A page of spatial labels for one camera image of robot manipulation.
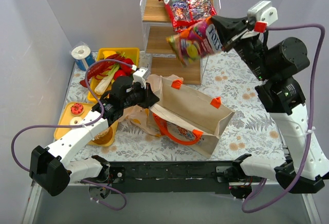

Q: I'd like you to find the banana print plastic bag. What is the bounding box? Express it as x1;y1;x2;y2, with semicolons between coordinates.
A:
119;74;162;137

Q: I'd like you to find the orange fruit candy bag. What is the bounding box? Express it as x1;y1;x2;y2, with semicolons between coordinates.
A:
166;17;222;66

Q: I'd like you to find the beige canvas tote bag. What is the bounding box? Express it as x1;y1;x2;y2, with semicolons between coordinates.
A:
148;75;235;158

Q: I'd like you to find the red candy bag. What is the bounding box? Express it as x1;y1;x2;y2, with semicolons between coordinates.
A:
159;0;216;33

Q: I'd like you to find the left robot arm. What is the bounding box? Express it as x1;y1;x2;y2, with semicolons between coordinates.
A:
29;77;159;196

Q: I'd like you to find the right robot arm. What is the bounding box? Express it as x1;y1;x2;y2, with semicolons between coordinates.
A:
211;15;328;194

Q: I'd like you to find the red bell pepper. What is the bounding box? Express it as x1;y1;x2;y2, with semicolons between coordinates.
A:
120;58;134;74

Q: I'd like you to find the small red tomato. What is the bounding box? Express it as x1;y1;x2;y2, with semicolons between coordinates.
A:
113;69;127;80

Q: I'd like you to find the white leek stalk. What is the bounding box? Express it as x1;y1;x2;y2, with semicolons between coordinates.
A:
95;69;117;95

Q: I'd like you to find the yellow vegetable bin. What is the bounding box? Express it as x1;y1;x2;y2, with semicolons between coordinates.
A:
87;48;139;98

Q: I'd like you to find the red toy lobster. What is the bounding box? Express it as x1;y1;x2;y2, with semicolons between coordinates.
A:
87;53;125;83

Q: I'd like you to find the red frosted donut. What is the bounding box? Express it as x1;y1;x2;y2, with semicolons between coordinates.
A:
70;103;84;116

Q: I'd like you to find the blue wrapped paper roll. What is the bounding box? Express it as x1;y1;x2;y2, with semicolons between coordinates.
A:
70;42;95;71

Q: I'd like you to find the yellow flat tray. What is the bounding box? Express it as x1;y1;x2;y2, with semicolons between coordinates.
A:
54;102;118;146

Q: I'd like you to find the floral table mat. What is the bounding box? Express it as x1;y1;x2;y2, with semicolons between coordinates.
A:
74;51;284;162

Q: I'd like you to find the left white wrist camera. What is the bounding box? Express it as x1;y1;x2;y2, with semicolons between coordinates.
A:
133;67;151;88

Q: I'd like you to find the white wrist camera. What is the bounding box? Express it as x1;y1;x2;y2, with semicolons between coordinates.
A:
247;1;278;33
133;67;151;88

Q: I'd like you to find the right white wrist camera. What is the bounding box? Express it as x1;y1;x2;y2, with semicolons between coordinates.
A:
247;1;278;33

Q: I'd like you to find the white wire wooden shelf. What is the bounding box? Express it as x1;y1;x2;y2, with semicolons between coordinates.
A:
139;0;222;85

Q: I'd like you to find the white ring donut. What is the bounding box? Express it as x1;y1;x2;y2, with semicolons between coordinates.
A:
69;116;83;125

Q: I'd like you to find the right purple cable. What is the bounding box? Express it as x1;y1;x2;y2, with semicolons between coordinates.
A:
241;23;325;214

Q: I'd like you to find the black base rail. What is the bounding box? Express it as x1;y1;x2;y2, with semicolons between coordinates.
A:
97;160;258;194

